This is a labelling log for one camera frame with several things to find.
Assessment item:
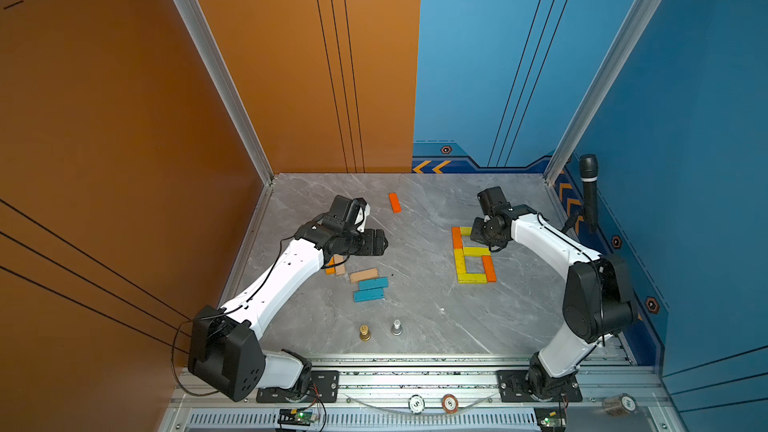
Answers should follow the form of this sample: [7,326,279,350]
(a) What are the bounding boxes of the lower teal block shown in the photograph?
[353,288,385,303]

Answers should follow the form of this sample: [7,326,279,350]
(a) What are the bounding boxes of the right green circuit board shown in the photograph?
[534,408,567,432]

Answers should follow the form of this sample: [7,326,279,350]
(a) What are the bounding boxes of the brass weight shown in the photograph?
[359,324,371,342]

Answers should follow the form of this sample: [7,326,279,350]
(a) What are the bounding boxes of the silver weight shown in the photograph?
[391,319,403,336]

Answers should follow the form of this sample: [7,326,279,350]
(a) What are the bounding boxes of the upper teal block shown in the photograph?
[358,277,389,291]

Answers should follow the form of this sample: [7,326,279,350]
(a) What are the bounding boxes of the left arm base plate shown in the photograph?
[256,370,340,404]

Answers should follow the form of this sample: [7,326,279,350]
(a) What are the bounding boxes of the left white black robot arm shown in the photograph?
[187,195,388,402]

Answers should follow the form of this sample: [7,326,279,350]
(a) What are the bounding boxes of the left green circuit board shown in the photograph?
[276,408,320,431]

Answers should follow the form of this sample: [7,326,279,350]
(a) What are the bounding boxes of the copper round dial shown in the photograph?
[441,394,459,414]

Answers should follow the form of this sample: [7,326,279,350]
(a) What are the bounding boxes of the tape roll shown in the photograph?
[602,393,638,417]

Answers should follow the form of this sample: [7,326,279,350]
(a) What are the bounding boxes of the black microphone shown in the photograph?
[579,154,599,234]

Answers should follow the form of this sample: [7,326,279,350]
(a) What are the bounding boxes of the green circuit board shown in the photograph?
[534,408,567,432]
[276,408,320,431]

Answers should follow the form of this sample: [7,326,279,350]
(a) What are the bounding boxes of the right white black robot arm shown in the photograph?
[470,187,638,401]

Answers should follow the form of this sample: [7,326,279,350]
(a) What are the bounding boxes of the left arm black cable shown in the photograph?
[170,215,337,398]

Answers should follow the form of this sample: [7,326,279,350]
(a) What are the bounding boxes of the pale cream wooden block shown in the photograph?
[333,255,347,276]

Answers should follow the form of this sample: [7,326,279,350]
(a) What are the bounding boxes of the tan wooden block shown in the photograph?
[349,268,379,284]

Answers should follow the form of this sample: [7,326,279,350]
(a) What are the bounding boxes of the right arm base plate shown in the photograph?
[496,369,583,403]

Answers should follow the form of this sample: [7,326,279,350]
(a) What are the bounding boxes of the white round dial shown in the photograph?
[408,395,425,415]

